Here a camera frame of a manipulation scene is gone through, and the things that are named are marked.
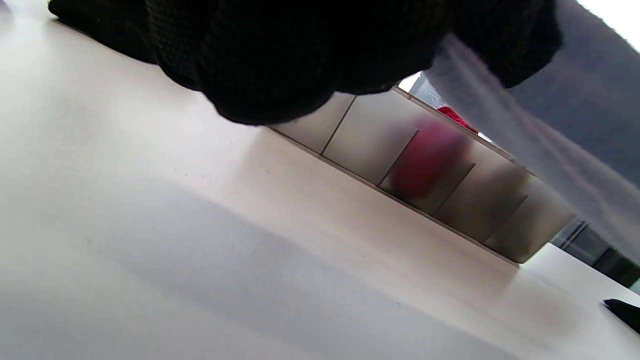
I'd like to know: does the person's left hand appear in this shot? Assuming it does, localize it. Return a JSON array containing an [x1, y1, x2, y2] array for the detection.
[[145, 0, 563, 126]]

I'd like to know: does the black sock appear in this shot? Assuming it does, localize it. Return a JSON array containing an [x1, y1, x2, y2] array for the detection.
[[603, 298, 640, 333], [48, 0, 161, 65]]

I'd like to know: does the light blue sock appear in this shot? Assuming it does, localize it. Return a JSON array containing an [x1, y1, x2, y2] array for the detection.
[[422, 0, 640, 266]]

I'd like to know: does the grey plastic divided organizer box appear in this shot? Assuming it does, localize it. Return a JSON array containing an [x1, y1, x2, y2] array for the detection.
[[270, 87, 578, 264]]

